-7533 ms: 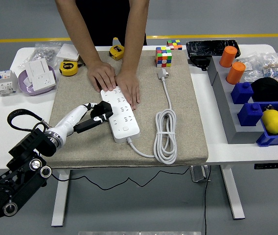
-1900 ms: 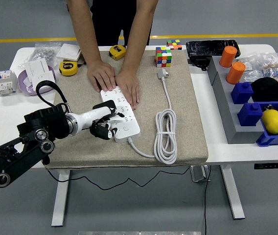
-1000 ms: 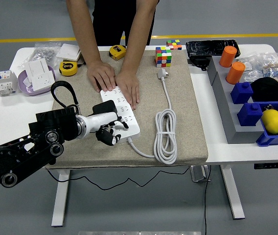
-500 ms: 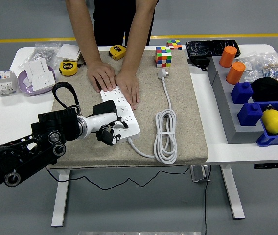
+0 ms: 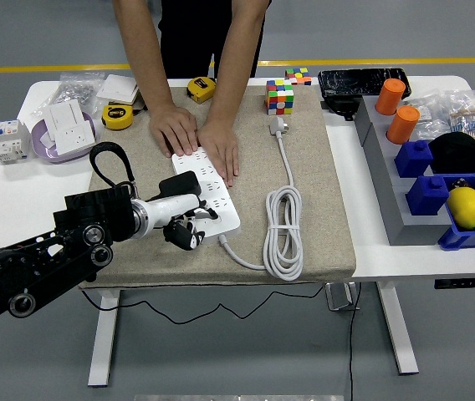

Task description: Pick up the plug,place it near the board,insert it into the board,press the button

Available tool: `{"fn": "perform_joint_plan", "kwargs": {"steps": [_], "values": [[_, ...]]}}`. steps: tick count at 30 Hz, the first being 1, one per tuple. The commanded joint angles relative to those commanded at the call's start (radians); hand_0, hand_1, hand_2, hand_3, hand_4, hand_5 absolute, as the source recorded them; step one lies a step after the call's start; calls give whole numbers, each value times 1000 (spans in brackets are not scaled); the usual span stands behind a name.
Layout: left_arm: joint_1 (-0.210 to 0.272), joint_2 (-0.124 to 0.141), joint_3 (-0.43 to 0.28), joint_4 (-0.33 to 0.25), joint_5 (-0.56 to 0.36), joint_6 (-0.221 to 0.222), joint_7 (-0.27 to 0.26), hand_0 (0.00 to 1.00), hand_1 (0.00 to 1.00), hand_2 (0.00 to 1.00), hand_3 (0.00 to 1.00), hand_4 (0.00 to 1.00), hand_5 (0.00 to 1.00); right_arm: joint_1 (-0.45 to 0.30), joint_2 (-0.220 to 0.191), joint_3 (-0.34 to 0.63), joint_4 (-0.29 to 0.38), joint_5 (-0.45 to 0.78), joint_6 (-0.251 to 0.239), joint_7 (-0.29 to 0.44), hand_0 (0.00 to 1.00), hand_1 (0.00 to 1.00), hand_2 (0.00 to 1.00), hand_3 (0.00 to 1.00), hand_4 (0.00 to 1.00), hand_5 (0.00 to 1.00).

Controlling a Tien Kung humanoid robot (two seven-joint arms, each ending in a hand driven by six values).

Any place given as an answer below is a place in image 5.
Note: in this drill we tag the person's left hand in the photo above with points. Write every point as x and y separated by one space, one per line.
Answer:
219 146

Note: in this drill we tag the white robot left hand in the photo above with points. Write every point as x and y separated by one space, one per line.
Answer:
170 209

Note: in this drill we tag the person's right hand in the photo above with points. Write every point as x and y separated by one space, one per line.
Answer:
175 127

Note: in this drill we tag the black plug adapter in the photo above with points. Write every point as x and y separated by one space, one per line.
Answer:
181 184

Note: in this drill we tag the white power strip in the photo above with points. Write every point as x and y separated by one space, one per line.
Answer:
225 217

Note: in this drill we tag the person's right forearm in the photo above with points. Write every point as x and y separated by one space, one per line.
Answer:
145 46

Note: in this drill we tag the person's left forearm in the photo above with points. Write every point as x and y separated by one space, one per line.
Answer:
241 50

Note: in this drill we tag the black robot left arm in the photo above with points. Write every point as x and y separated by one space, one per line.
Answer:
7 271

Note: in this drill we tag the grey-brown mat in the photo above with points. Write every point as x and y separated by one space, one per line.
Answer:
158 263

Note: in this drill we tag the large colourful puzzle cube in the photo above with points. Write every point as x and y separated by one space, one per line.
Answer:
279 98

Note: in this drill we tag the black desk control panel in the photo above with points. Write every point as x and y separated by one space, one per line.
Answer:
467 282

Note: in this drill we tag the person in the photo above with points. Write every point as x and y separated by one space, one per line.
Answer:
204 33

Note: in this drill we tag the small colourful puzzle cube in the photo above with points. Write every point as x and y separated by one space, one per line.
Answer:
298 76

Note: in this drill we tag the white table leg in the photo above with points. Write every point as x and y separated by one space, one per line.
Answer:
400 334
103 342

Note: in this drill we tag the clear bag of screws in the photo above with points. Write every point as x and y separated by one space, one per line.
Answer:
72 89

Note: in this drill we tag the purple bowl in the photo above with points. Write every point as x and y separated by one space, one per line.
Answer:
43 152

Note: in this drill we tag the blue storage bin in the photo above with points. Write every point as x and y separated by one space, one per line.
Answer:
459 240

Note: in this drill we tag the black plastic tray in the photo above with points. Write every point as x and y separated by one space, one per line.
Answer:
354 81

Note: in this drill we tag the yellow lemon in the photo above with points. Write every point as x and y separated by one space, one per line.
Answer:
466 208

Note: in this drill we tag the white circuit breaker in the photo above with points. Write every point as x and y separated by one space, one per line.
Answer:
7 142

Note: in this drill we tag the orange cylinder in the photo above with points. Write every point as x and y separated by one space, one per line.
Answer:
402 125
389 97

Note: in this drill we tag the grey stepped block holder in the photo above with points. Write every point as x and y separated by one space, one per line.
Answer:
392 200

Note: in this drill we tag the blue block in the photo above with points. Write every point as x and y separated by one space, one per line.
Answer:
426 196
413 159

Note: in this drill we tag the clear plastic bag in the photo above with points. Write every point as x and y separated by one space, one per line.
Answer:
427 117

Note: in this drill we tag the black cloth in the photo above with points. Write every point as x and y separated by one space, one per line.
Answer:
463 154

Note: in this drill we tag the clear bag of resistors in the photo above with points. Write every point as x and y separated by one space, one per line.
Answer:
469 115

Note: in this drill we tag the white square switch panel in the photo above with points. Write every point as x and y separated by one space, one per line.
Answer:
116 88

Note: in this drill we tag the white wall socket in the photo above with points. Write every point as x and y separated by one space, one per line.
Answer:
74 140

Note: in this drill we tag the white switch plate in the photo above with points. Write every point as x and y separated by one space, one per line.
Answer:
66 115

